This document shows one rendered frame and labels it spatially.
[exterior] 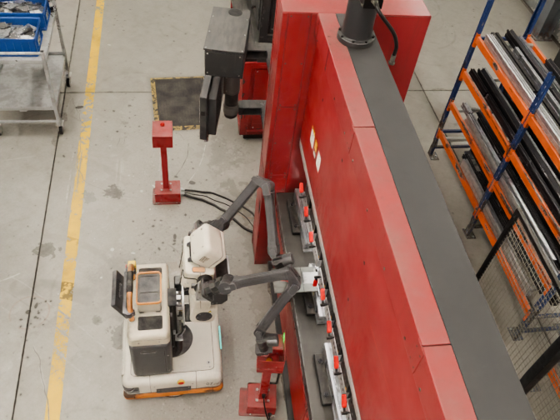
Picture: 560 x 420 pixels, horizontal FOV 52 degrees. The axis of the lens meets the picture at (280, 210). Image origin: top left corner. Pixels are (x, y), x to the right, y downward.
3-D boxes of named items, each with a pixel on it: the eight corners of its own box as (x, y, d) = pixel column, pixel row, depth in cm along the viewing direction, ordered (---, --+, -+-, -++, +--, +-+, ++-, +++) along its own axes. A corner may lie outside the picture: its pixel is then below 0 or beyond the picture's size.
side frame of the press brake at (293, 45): (251, 241, 497) (277, -12, 326) (347, 237, 510) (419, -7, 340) (253, 264, 481) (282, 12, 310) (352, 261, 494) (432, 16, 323)
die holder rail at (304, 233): (292, 197, 416) (294, 187, 409) (301, 197, 417) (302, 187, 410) (303, 252, 383) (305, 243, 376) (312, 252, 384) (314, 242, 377)
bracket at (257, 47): (241, 51, 400) (241, 42, 395) (275, 51, 404) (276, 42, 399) (245, 85, 374) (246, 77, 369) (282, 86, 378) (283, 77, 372)
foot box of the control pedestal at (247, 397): (239, 387, 407) (240, 380, 399) (274, 389, 409) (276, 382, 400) (238, 415, 394) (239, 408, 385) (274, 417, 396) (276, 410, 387)
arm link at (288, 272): (297, 260, 311) (294, 268, 301) (303, 282, 315) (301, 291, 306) (220, 274, 321) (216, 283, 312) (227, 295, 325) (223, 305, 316)
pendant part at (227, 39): (212, 107, 438) (213, 5, 375) (244, 112, 439) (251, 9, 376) (202, 152, 404) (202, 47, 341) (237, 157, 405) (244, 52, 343)
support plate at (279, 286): (271, 269, 357) (271, 268, 356) (312, 267, 361) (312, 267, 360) (274, 293, 345) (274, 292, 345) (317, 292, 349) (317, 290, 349)
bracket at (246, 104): (237, 107, 436) (237, 99, 431) (269, 107, 440) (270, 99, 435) (242, 142, 410) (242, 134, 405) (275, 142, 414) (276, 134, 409)
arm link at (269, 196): (266, 182, 338) (260, 183, 328) (275, 182, 336) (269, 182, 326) (272, 254, 343) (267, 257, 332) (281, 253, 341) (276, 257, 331)
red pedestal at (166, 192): (152, 188, 526) (146, 117, 465) (180, 187, 530) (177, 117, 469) (152, 204, 513) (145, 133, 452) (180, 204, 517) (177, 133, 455)
